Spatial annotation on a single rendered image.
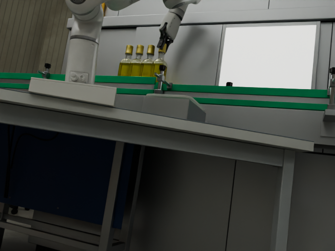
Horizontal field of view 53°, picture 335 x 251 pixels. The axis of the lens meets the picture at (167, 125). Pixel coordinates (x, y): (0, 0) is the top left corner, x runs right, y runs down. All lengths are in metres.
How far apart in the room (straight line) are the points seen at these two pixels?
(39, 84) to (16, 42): 3.89
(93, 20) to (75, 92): 0.27
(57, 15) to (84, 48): 3.73
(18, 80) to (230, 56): 1.05
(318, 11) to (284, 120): 0.58
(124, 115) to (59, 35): 3.77
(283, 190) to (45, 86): 0.83
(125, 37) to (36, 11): 3.21
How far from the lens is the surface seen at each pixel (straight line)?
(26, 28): 4.97
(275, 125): 1.33
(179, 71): 1.68
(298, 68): 1.58
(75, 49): 1.14
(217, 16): 1.75
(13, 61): 4.86
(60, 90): 1.04
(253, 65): 1.60
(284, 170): 1.20
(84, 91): 1.03
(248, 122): 1.34
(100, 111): 1.03
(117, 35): 1.95
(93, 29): 1.16
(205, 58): 1.66
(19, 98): 1.07
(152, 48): 1.62
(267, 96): 1.38
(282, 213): 1.21
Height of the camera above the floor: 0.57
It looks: 8 degrees up
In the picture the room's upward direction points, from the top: 8 degrees clockwise
